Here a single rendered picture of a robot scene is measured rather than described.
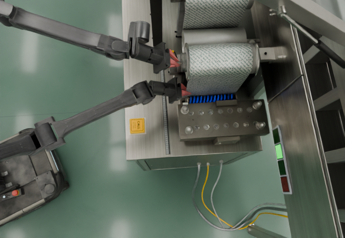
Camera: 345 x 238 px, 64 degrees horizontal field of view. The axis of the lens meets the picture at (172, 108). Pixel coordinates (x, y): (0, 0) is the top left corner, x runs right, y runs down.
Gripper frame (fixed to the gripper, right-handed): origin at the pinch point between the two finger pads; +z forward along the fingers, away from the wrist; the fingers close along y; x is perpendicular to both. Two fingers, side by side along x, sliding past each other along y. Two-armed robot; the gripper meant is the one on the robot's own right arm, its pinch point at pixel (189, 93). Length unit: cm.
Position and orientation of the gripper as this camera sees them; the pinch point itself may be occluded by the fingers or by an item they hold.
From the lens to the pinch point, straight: 124.0
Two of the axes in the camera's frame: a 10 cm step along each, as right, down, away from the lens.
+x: 5.3, -2.7, -8.0
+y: 0.8, 9.6, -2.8
